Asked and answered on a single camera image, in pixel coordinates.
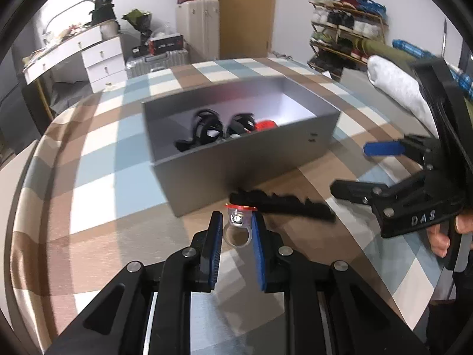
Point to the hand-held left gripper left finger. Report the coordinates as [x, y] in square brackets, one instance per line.
[212, 255]

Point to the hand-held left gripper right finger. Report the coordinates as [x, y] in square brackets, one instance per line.
[259, 259]

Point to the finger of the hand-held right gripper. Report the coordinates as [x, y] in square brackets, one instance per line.
[354, 190]
[382, 148]

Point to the grey box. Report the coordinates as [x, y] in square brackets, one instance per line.
[221, 170]

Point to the person's right hand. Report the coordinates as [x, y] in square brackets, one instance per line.
[439, 240]

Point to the white rolled blanket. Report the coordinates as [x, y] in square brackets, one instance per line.
[395, 85]

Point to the olive rolled mat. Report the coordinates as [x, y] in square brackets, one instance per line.
[391, 53]

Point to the blue patterned bag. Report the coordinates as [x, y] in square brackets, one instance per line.
[410, 47]

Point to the wooden shoe rack with shoes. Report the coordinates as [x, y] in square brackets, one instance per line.
[343, 33]

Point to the person's dark clothing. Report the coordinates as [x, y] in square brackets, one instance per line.
[451, 314]

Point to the checked blanket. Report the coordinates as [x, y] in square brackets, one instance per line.
[111, 155]

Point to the wooden door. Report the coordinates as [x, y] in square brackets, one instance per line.
[247, 14]

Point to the silver suitcase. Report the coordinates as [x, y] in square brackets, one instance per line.
[162, 63]

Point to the black box with red print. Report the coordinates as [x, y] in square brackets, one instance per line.
[166, 43]

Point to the white suitcase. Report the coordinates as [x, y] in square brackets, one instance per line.
[199, 29]

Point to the white desk with drawers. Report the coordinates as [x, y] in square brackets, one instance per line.
[103, 59]

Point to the white plastic bag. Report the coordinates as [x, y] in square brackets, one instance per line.
[162, 30]

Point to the dark wrapped flower bouquet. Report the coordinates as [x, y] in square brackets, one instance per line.
[137, 19]

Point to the white ribbed container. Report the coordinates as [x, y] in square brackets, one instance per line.
[110, 29]

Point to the desk clutter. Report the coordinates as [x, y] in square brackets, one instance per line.
[55, 40]

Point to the black round box stack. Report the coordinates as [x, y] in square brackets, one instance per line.
[104, 7]

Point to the arched desk mirror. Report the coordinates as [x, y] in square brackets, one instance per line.
[62, 11]

